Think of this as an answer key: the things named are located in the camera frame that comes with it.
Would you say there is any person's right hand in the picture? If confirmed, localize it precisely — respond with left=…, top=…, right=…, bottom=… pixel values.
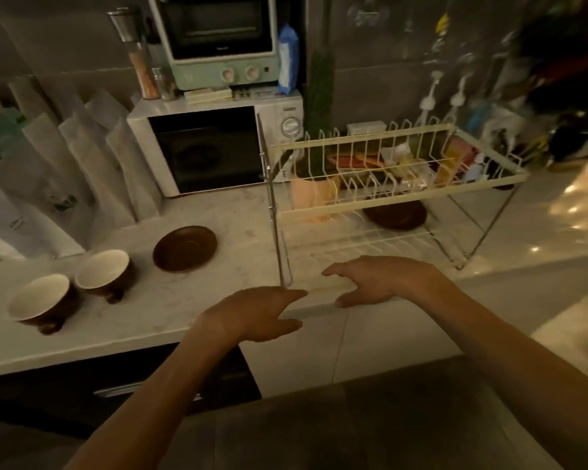
left=322, top=256, right=452, bottom=309

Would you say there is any person's left hand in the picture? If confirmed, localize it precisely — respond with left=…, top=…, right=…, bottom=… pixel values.
left=199, top=287, right=308, bottom=344

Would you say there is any person's right forearm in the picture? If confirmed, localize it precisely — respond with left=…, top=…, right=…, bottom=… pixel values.
left=416, top=280, right=588, bottom=470

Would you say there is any person's left forearm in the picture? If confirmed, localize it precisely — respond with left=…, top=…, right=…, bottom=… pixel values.
left=64, top=315, right=241, bottom=470

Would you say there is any brown saucer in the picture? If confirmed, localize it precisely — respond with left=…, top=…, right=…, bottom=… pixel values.
left=363, top=199, right=428, bottom=232
left=152, top=226, right=218, bottom=274

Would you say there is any pink cup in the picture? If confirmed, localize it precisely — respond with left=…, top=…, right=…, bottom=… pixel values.
left=290, top=175, right=342, bottom=224

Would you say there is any white box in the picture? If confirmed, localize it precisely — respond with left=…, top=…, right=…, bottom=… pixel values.
left=346, top=120, right=388, bottom=137

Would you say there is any orange packet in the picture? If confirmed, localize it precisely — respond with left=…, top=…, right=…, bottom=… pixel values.
left=436, top=137, right=477, bottom=185

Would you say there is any brown cup white inside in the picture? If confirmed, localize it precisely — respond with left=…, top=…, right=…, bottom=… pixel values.
left=7, top=274, right=76, bottom=336
left=74, top=249, right=134, bottom=305

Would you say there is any white microwave oven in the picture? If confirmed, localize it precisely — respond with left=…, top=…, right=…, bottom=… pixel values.
left=127, top=89, right=305, bottom=198

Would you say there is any white pump bottle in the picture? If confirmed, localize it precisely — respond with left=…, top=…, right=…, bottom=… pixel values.
left=443, top=74, right=472, bottom=126
left=416, top=70, right=445, bottom=128

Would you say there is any dark cabinet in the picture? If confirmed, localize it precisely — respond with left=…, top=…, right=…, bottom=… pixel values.
left=0, top=341, right=263, bottom=440

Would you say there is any cream notepad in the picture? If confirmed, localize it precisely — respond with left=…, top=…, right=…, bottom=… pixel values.
left=183, top=86, right=234, bottom=104

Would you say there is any blue packet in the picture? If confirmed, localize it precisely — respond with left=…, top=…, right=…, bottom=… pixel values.
left=276, top=23, right=300, bottom=96

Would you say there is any row of white paper bags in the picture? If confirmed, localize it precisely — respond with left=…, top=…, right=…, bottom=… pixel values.
left=0, top=75, right=165, bottom=261

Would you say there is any small glass jar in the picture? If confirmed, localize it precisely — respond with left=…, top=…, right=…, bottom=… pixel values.
left=152, top=67, right=178, bottom=102

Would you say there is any mint green toaster oven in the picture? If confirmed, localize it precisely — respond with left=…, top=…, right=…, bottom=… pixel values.
left=146, top=0, right=281, bottom=91

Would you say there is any tall spice grinder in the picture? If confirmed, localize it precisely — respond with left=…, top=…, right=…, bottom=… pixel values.
left=107, top=7, right=162, bottom=101

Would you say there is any cream wire dish rack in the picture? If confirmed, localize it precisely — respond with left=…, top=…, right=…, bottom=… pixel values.
left=257, top=115, right=530, bottom=289

